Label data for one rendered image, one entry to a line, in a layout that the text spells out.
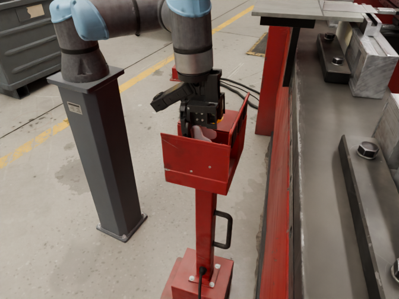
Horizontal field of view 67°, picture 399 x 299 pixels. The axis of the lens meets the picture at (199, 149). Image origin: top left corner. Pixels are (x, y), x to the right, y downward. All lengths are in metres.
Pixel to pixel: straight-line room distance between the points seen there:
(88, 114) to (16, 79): 1.85
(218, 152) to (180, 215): 0.94
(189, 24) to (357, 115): 0.37
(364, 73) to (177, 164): 0.45
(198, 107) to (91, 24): 0.24
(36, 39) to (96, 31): 2.35
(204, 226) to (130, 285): 0.52
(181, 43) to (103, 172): 0.75
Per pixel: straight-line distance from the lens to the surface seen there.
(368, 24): 0.83
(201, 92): 0.62
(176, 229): 1.50
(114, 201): 1.31
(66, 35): 1.01
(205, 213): 0.91
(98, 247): 1.50
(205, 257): 1.09
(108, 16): 0.60
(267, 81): 1.92
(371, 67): 0.73
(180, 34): 0.57
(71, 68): 1.04
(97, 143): 1.12
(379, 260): 0.38
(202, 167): 0.68
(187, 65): 0.58
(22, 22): 2.88
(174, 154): 0.69
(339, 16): 0.85
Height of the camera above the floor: 1.18
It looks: 37 degrees down
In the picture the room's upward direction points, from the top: straight up
